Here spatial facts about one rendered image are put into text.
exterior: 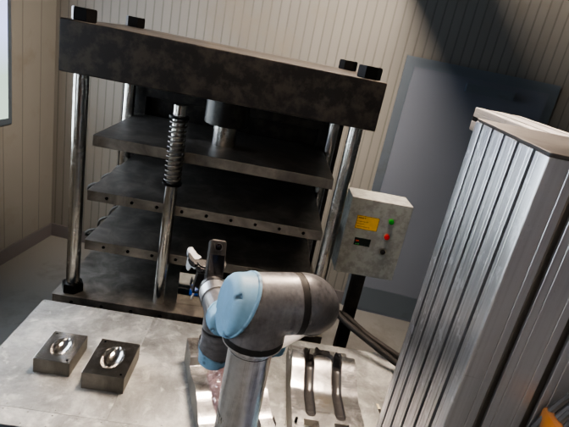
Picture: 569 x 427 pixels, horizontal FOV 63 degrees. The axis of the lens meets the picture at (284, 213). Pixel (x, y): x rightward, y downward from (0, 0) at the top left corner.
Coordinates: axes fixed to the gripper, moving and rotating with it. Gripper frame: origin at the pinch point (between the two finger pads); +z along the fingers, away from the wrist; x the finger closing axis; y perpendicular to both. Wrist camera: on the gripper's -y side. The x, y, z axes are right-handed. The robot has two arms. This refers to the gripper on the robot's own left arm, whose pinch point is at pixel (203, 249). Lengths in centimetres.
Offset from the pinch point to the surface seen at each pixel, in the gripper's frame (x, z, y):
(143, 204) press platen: -9, 84, 20
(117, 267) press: -11, 112, 69
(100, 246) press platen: -23, 90, 48
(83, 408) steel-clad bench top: -22, 9, 69
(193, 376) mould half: 14, 12, 57
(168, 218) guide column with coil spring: 2, 75, 21
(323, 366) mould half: 63, 8, 45
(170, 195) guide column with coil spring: 0, 75, 10
